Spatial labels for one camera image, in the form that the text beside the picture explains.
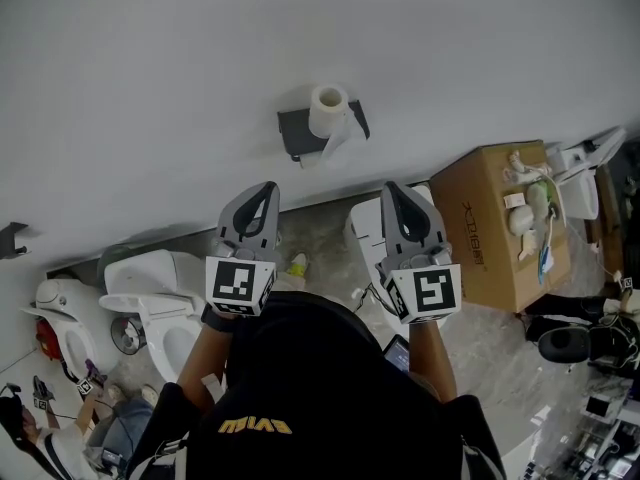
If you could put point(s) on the person's right forearm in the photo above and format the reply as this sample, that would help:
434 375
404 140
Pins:
430 358

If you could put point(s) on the black wall paper holder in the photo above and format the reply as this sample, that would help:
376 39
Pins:
297 130
12 240

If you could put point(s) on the white toilet with raised lid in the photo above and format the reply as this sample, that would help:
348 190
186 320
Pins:
580 193

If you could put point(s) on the blue and white brush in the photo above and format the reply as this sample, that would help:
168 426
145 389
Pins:
545 260

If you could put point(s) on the person's beige trouser leg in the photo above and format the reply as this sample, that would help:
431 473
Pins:
285 283

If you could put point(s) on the red container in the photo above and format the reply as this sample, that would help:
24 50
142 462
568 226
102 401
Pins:
46 340

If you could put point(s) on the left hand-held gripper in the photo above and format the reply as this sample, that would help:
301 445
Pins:
235 283

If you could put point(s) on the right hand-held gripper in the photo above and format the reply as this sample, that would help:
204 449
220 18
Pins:
430 288

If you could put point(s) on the white toilet paper roll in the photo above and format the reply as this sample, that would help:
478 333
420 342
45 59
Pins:
325 113

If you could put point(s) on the black wristwatch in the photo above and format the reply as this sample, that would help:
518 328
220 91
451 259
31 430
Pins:
217 320

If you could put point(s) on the person's black t-shirt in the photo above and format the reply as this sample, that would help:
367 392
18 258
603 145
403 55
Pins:
320 398

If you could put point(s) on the person's left forearm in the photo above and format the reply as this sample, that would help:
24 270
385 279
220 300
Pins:
200 368

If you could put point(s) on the large cardboard box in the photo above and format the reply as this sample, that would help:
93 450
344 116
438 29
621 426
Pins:
475 208

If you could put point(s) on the black phone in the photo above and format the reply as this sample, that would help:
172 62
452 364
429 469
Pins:
397 355

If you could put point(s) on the grey round ball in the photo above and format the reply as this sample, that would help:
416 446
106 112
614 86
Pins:
521 220

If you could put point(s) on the white egg-shaped toilet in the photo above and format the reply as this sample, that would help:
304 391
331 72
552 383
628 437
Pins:
65 298

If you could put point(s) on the beige plastic piece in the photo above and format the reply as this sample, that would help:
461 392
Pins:
527 244

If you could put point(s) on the small pale packet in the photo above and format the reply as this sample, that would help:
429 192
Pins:
512 201

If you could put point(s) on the white toilet with closed lid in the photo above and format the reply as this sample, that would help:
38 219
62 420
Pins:
365 228

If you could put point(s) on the grey-green cloth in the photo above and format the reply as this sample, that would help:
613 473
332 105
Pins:
538 199

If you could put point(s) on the person's yellow-green shoe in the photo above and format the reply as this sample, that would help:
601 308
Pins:
299 267

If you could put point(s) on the white toilet with open seat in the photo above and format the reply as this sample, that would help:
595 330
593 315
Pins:
145 278

